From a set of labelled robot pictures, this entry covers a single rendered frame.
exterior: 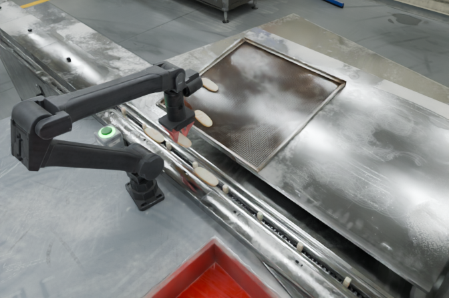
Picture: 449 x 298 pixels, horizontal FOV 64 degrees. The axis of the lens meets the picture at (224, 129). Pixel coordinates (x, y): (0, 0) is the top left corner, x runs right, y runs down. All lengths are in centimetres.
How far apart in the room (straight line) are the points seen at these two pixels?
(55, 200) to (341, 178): 89
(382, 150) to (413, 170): 10
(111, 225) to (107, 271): 14
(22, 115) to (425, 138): 110
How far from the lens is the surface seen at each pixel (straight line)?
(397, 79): 177
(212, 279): 101
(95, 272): 108
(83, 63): 169
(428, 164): 121
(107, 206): 119
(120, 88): 89
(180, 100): 105
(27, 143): 81
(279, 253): 100
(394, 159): 119
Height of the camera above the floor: 173
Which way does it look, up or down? 42 degrees down
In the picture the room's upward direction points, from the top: 1 degrees counter-clockwise
